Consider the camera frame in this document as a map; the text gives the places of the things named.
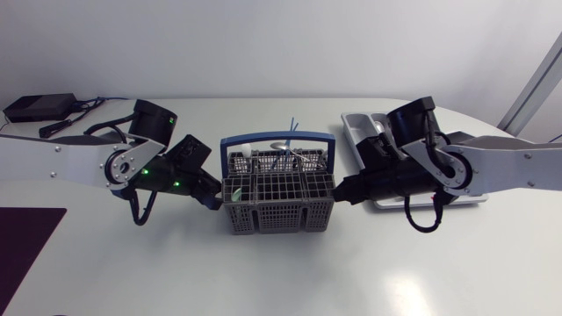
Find black power cable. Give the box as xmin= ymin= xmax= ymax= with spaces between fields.
xmin=38 ymin=98 xmax=107 ymax=140

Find grey cutlery tray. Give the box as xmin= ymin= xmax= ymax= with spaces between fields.
xmin=341 ymin=111 xmax=490 ymax=211

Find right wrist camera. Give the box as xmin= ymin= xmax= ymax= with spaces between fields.
xmin=354 ymin=133 xmax=399 ymax=173

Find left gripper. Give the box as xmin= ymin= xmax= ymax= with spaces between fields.
xmin=174 ymin=165 xmax=224 ymax=212

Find dark mat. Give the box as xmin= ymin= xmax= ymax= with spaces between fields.
xmin=0 ymin=206 xmax=68 ymax=305

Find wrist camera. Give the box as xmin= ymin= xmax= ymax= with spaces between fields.
xmin=354 ymin=133 xmax=399 ymax=173
xmin=165 ymin=133 xmax=213 ymax=173

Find blue cable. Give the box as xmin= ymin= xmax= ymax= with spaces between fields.
xmin=83 ymin=96 xmax=129 ymax=106

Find blue plastic fork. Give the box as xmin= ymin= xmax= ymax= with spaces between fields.
xmin=270 ymin=116 xmax=300 ymax=171

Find grey cutlery basket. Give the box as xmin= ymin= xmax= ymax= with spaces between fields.
xmin=219 ymin=130 xmax=337 ymax=236

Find black power brick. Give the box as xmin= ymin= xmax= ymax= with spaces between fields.
xmin=3 ymin=92 xmax=80 ymax=124

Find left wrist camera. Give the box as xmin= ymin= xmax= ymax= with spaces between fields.
xmin=165 ymin=133 xmax=213 ymax=173

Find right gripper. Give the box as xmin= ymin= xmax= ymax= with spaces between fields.
xmin=333 ymin=162 xmax=425 ymax=206

